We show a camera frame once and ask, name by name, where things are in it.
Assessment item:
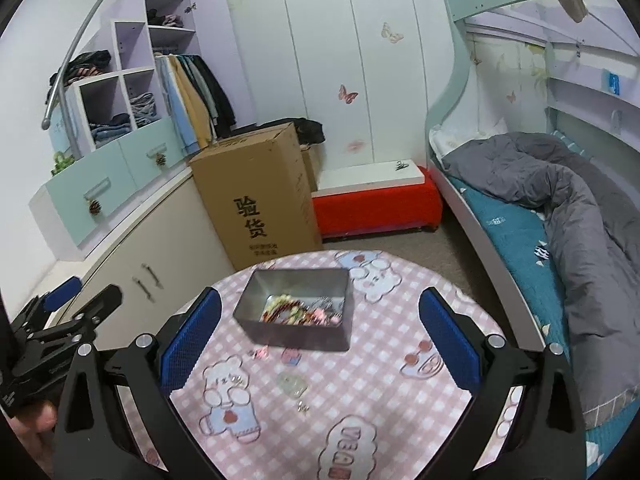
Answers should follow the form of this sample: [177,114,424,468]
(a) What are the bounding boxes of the crumpled grey clothes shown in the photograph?
[146,9,183,28]

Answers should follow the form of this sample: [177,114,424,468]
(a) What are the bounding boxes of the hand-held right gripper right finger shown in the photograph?
[419,287,587,480]

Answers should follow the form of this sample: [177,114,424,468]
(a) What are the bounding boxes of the light blue shirt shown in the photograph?
[159,57,201,153]

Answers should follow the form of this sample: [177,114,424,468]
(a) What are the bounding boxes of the lilac step shelf cabinet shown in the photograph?
[27,0,231,261]

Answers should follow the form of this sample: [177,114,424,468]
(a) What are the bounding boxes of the pile of dark clothes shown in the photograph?
[49,50,112,88]

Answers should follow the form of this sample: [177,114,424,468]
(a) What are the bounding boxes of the white bedding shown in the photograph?
[429,125,506,161]

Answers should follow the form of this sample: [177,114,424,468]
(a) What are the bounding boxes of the white wardrobe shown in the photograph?
[225,0,458,181]

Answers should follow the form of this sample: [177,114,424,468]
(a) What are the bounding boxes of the narrow mint drawer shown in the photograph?
[119,117,183,173]

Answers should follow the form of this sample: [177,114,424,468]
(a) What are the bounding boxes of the tan jacket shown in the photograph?
[170,55,213,148]

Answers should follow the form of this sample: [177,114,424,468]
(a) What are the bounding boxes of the heap of bangles and charms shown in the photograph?
[260,296,346,328]

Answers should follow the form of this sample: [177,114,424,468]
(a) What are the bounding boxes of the large cardboard box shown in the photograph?
[189,122,323,271]

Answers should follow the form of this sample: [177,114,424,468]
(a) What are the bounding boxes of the beige low cabinet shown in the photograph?
[10,167,236,351]

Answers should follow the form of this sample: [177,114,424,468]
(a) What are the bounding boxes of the grey duvet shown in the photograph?
[442,132,640,421]

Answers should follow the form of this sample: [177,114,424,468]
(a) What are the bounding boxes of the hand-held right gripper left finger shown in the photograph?
[52,287,236,480]

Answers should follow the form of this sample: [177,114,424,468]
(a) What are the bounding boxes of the black garment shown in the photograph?
[260,117,326,145]

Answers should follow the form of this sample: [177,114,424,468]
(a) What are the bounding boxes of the wide mint drawer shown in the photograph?
[46,142,132,248]

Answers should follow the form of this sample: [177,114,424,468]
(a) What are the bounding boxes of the grey tin box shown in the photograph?
[233,267,352,352]

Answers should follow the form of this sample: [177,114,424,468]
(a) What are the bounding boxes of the folded dark jeans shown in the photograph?
[90,114,132,143]

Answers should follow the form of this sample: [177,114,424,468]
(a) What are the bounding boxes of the person's left hand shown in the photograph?
[7,400,60,478]

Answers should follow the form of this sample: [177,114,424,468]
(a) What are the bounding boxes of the black coat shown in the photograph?
[192,55,237,138]

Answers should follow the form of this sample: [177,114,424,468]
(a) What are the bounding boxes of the teal bed sheet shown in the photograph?
[457,180,640,480]

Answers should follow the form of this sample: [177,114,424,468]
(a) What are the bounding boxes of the pink checked bear tablecloth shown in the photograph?
[117,249,526,480]

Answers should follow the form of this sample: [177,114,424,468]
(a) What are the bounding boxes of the green plant decoration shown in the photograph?
[51,152,76,177]

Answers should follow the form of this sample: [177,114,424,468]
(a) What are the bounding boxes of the brown pouch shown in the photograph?
[556,0,587,23]

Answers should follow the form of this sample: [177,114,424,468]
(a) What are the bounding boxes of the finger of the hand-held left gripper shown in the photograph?
[25,285,124,361]
[11,275,83,333]

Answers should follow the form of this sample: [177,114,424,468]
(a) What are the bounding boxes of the folded light jeans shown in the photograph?
[129,91,158,121]

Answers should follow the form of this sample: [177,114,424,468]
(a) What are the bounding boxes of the teal striped pillow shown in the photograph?
[550,130,593,158]

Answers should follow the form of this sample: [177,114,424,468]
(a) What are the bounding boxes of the red bench with white top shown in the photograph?
[312,161,443,238]

